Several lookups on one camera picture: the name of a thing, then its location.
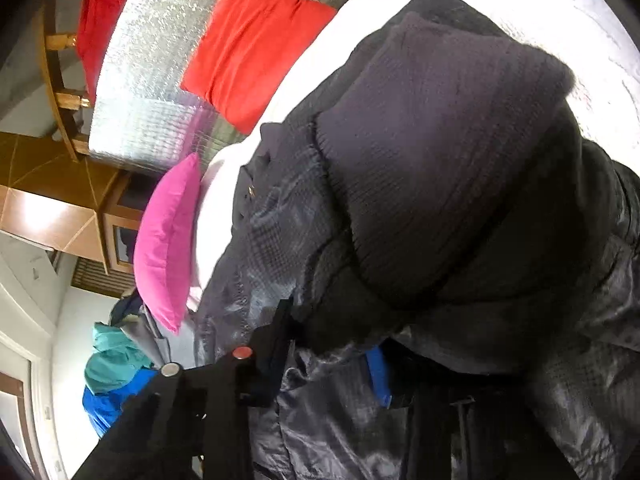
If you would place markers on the red pillow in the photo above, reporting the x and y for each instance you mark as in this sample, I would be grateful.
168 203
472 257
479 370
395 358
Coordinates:
250 50

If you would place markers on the teal garment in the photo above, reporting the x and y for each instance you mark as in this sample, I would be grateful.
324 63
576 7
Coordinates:
115 355

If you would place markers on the white blanket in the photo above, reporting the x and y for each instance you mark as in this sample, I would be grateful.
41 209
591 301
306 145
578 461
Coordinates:
575 35

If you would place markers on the pink pillow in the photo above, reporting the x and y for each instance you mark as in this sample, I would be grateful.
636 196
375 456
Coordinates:
167 245

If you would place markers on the wooden stair railing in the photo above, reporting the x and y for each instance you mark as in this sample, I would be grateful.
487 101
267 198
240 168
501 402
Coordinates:
60 90

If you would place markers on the black puffer jacket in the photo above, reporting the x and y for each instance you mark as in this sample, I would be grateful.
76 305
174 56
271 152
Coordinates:
440 170

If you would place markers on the red cloth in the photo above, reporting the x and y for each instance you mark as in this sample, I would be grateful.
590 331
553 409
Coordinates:
100 15

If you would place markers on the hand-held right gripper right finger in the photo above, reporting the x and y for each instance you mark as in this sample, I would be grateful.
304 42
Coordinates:
378 377

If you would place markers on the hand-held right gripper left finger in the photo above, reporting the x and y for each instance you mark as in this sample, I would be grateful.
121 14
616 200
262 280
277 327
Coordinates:
200 410

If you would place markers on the silver foil panel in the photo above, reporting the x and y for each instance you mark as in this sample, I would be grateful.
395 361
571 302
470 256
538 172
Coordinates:
150 70

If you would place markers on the blue garment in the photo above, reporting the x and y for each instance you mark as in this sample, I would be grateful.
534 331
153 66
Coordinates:
110 405

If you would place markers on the grey garment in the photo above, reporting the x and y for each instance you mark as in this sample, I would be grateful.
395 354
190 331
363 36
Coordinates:
150 335

